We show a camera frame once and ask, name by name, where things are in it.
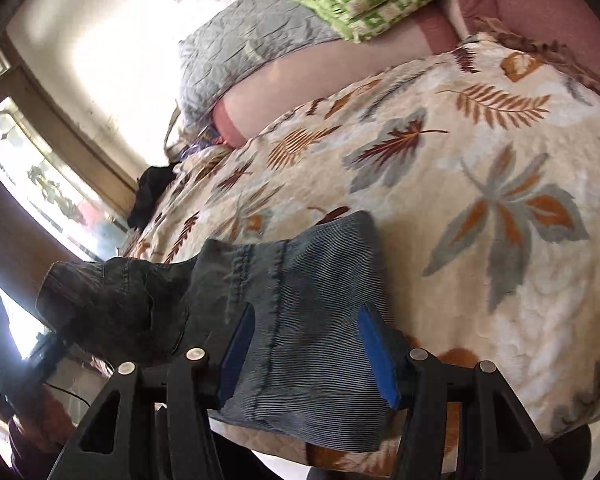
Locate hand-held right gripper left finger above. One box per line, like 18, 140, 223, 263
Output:
47, 305, 257, 480

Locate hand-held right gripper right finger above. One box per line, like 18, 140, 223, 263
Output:
357, 304, 563, 480

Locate black cable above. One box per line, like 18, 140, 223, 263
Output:
45, 382, 95, 407

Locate brown wooden door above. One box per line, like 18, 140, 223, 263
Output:
0, 30, 141, 311

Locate grey quilted pillow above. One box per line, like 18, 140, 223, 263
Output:
177, 0, 341, 133

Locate black cloth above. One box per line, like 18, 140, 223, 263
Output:
126, 164, 178, 231

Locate blue denim pants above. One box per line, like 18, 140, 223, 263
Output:
35, 210, 411, 453

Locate stained glass door panel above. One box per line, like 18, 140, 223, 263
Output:
0, 97, 131, 261

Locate green patterned quilt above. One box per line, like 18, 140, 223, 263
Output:
270, 0, 453, 43

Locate leaf print blanket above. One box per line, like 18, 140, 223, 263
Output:
117, 35, 600, 476

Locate person's left forearm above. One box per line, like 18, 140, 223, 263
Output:
0, 385, 88, 480

